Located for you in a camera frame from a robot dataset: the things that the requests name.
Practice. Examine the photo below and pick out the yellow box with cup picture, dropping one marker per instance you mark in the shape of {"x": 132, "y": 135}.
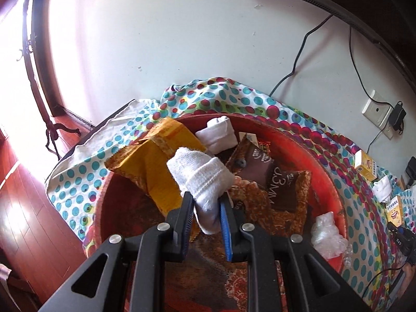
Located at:
{"x": 395, "y": 209}

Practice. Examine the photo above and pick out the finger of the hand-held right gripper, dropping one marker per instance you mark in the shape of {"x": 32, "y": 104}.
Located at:
{"x": 401, "y": 239}

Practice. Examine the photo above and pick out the small yellow box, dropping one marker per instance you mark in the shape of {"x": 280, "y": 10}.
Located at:
{"x": 367, "y": 165}

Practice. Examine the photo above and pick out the yellow snack packet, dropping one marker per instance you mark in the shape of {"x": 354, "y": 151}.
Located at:
{"x": 260, "y": 208}
{"x": 146, "y": 169}

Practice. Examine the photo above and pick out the black power adapter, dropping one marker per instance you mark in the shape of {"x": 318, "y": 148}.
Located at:
{"x": 398, "y": 117}

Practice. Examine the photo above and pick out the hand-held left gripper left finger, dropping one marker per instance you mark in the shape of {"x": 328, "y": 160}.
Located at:
{"x": 183, "y": 234}

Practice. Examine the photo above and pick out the white power outlet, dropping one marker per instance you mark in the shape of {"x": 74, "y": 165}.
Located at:
{"x": 390, "y": 130}

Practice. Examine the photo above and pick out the clear plastic wrap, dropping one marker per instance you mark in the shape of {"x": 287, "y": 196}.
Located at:
{"x": 328, "y": 237}

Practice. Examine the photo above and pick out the red plastic basin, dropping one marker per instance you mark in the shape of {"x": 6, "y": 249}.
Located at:
{"x": 130, "y": 208}

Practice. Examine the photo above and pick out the brown snack packet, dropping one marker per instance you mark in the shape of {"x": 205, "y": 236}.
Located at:
{"x": 286, "y": 188}

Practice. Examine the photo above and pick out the black camera on stand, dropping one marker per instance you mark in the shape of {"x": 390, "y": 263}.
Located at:
{"x": 411, "y": 169}

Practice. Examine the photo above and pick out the white sock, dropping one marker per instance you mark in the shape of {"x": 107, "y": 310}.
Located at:
{"x": 216, "y": 136}
{"x": 201, "y": 175}
{"x": 383, "y": 187}

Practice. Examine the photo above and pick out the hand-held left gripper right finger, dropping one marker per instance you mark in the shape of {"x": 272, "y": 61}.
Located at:
{"x": 226, "y": 230}

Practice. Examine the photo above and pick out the white wall socket plate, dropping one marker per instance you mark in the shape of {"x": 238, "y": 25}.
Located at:
{"x": 376, "y": 109}

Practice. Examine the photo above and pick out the polka dot cloth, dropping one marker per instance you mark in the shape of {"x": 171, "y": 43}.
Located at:
{"x": 227, "y": 91}

